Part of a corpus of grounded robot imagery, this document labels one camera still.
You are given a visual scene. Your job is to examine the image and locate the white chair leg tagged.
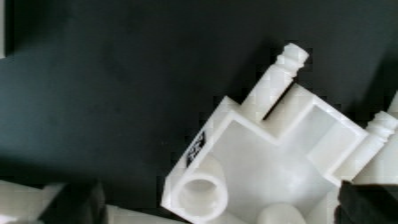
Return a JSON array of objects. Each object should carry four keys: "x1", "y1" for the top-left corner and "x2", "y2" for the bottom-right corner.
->
[{"x1": 255, "y1": 203, "x2": 307, "y2": 224}]

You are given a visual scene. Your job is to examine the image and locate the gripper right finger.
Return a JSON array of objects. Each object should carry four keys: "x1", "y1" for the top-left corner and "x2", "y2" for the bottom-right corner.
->
[{"x1": 333, "y1": 181, "x2": 398, "y2": 224}]

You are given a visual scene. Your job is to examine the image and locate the white chair seat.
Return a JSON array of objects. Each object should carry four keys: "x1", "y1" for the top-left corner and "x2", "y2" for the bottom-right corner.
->
[{"x1": 161, "y1": 44, "x2": 398, "y2": 224}]

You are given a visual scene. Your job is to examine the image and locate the white U-shaped obstacle frame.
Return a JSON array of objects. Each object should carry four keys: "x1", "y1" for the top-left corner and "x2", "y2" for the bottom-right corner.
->
[{"x1": 0, "y1": 0, "x2": 175, "y2": 224}]

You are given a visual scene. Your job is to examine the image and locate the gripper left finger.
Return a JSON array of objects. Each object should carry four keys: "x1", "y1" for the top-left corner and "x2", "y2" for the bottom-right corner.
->
[{"x1": 38, "y1": 181, "x2": 106, "y2": 224}]

